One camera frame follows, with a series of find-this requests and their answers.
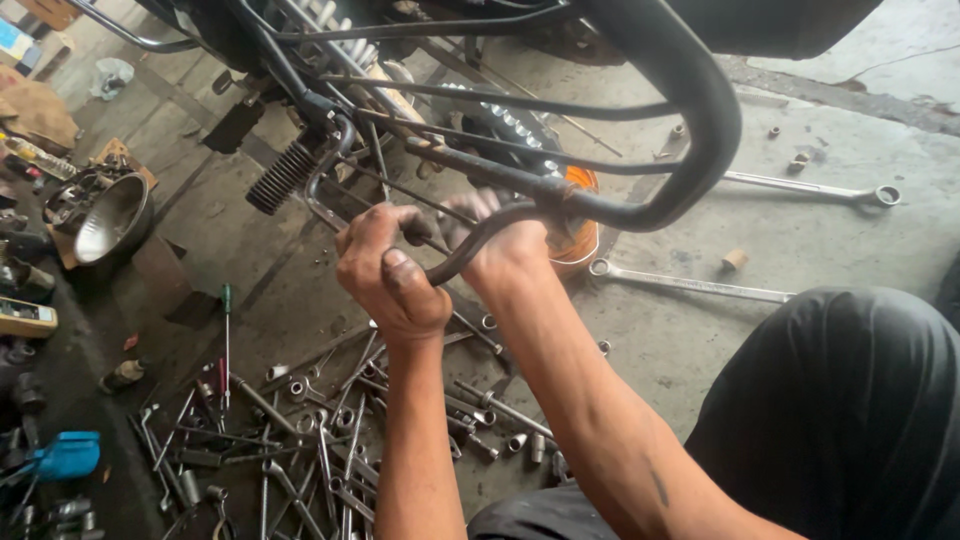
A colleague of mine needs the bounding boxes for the person's left hand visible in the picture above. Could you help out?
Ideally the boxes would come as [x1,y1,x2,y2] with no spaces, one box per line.
[334,203,454,347]

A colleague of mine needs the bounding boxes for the person's right hand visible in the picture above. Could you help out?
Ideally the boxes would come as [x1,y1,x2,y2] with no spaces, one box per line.
[440,189,554,295]

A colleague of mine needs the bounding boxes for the black motorcycle carrier rail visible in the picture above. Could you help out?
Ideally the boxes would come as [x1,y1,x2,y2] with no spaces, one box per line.
[270,0,744,288]

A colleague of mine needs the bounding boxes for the orange round part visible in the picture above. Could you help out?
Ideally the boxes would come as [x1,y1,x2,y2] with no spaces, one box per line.
[546,165,602,277]

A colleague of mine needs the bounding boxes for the black ribbed foot peg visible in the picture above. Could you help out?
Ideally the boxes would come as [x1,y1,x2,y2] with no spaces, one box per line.
[244,138,325,217]

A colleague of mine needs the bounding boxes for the silver combination wrench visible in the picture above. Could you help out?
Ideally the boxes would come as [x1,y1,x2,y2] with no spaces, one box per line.
[588,258,798,306]

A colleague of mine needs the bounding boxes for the heap of wrenches and sockets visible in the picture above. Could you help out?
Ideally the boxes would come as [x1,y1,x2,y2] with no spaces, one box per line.
[127,311,612,540]

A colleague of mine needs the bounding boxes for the black motorcycle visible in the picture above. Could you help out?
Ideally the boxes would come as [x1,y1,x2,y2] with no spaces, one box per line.
[66,0,886,234]

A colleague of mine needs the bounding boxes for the chrome headlight bowl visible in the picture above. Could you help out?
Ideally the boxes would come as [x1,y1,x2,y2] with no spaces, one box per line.
[72,171,156,268]

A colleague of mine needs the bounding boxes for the small dirty bottle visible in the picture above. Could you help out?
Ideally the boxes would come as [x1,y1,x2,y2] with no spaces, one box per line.
[98,357,148,396]

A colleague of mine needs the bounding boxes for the crumpled clear plastic bag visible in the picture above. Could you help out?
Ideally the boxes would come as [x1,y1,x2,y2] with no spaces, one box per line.
[89,57,137,103]

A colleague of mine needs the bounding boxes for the person's black trousers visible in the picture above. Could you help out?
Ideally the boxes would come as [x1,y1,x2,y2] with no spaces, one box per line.
[467,285,960,540]

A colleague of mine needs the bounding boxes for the brown cardboard sheet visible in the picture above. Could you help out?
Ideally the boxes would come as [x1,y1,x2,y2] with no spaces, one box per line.
[0,66,81,151]

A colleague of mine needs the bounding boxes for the heap of dark engine parts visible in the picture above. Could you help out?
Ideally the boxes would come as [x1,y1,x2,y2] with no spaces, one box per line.
[0,131,76,301]

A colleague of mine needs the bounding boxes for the yellow multimeter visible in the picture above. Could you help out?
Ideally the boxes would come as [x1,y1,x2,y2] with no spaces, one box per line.
[0,295,60,339]

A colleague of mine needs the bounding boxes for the blue plastic tool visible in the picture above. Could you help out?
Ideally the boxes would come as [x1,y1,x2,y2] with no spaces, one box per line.
[28,430,102,483]

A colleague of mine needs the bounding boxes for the green handled screwdriver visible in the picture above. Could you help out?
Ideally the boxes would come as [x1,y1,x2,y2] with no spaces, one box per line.
[219,282,234,411]

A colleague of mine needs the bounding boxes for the long silver ring wrench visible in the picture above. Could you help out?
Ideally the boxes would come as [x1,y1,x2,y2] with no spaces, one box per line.
[720,170,903,209]

